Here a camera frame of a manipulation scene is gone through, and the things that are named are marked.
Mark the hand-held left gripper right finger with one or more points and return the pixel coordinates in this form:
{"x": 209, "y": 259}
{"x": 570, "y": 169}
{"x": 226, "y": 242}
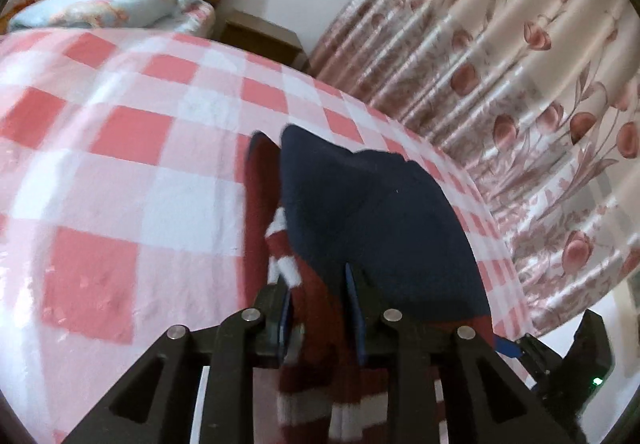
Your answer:
{"x": 351, "y": 309}

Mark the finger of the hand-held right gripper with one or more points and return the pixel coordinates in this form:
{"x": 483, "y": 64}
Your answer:
{"x": 507, "y": 348}

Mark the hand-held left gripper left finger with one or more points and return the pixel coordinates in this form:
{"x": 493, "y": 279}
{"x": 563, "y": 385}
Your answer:
{"x": 286, "y": 319}

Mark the red white striped shirt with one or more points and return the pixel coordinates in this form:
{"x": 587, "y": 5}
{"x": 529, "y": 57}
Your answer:
{"x": 380, "y": 214}

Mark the pink checkered bed sheet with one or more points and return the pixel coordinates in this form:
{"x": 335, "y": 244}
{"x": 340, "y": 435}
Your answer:
{"x": 125, "y": 163}

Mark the floral beige curtain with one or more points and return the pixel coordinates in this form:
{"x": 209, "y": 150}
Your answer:
{"x": 500, "y": 73}

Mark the wooden nightstand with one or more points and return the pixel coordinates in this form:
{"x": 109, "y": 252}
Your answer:
{"x": 262, "y": 41}

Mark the light blue floral pillow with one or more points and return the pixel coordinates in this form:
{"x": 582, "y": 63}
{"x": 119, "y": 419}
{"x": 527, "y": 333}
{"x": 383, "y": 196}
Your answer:
{"x": 110, "y": 3}

